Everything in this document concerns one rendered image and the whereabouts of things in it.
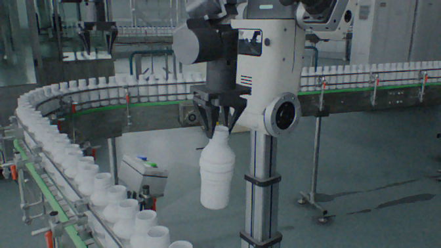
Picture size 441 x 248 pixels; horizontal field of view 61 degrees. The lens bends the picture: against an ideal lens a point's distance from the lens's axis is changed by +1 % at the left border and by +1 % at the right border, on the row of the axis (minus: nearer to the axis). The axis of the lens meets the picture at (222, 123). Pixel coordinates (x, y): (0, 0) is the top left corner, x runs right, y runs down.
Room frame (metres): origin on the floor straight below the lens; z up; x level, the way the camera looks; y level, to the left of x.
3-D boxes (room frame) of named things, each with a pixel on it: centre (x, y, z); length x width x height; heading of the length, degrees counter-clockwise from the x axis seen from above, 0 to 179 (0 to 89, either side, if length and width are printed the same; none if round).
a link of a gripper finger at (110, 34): (1.17, 0.37, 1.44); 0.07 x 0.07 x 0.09; 37
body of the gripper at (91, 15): (1.16, 0.38, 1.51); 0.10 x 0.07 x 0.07; 127
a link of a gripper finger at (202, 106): (0.68, 0.01, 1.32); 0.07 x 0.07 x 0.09; 34
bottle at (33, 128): (1.27, 0.66, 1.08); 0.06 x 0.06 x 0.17
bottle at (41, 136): (1.18, 0.59, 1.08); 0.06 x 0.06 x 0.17
